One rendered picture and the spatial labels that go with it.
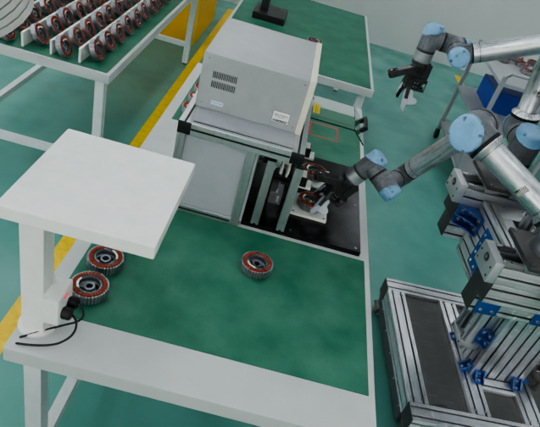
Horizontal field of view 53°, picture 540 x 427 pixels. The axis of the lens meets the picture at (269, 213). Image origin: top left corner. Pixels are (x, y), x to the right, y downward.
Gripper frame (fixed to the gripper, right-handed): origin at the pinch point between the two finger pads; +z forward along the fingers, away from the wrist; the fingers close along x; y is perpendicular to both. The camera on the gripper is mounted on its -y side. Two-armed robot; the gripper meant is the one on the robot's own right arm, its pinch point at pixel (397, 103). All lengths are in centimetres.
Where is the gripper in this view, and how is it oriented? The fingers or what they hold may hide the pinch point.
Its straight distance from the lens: 243.0
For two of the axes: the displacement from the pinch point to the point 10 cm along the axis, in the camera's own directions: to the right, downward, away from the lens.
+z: -2.4, 7.8, 5.7
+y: 9.7, 2.2, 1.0
